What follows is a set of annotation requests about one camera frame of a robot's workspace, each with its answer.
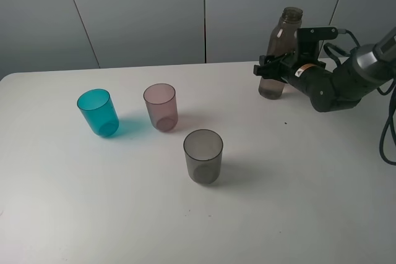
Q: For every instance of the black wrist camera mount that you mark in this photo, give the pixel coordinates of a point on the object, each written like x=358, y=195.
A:
x=307, y=44

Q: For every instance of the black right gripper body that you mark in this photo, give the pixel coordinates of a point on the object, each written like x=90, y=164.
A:
x=306, y=75

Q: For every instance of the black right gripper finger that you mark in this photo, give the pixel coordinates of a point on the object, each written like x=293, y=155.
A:
x=270, y=70
x=270, y=59

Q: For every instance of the teal translucent plastic cup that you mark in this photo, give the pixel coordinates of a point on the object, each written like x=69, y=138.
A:
x=97, y=108

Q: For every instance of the pink translucent plastic cup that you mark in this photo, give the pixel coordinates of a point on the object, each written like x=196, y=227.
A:
x=160, y=100

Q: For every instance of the smoky brown plastic bottle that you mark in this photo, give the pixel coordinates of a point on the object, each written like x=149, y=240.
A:
x=282, y=40

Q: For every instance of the grey translucent plastic cup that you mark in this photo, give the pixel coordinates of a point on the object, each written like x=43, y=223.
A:
x=203, y=150

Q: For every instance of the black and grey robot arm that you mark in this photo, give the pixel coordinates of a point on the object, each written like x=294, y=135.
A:
x=367, y=68

